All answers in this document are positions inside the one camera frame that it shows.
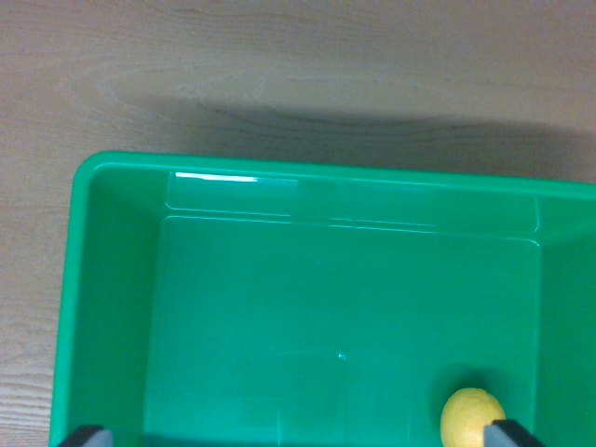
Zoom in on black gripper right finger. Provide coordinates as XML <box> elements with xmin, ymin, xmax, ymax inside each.
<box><xmin>483</xmin><ymin>418</ymin><xmax>549</xmax><ymax>447</ymax></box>

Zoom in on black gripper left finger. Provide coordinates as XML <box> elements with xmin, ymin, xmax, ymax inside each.
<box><xmin>57</xmin><ymin>425</ymin><xmax>115</xmax><ymax>447</ymax></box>

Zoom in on green plastic bin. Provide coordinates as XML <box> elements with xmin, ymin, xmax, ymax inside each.
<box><xmin>47</xmin><ymin>150</ymin><xmax>596</xmax><ymax>447</ymax></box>

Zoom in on yellow orange citrus fruit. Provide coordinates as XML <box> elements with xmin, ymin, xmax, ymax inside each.
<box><xmin>440</xmin><ymin>387</ymin><xmax>508</xmax><ymax>447</ymax></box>

